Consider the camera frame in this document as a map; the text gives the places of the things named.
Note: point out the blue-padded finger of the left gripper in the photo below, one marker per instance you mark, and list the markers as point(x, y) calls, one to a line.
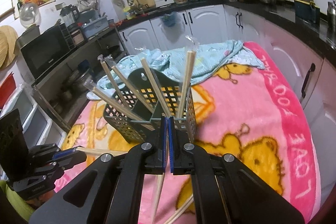
point(61, 155)

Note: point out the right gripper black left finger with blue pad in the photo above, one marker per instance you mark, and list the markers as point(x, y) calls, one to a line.
point(110, 189)

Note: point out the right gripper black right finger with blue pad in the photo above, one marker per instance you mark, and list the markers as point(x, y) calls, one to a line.
point(224, 189)

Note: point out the wooden chopstick pair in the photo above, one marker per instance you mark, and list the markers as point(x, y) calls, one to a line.
point(112, 81)
point(99, 152)
point(90, 84)
point(156, 87)
point(187, 72)
point(113, 65)

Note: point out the steel pot on shelf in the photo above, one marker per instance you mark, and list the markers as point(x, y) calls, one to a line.
point(76, 83)

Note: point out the pink cartoon blanket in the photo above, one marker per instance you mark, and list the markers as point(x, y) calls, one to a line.
point(248, 112)

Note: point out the black microwave oven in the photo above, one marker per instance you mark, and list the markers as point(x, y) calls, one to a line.
point(42, 52)

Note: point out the round bamboo board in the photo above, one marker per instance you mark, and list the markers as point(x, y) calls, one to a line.
point(8, 45)

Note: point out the blue plastic dish bin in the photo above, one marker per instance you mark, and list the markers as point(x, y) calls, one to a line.
point(94, 27)

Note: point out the light blue cloth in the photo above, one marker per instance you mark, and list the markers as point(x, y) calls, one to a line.
point(209, 58)

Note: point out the blender jug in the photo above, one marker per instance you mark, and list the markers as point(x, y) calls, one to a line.
point(69, 15)

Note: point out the glass pot lid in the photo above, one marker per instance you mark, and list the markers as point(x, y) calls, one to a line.
point(29, 14)

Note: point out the teal container yellow rim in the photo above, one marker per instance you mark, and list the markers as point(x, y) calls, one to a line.
point(307, 11)

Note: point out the steel kettle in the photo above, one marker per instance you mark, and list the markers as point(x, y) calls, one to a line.
point(331, 15)

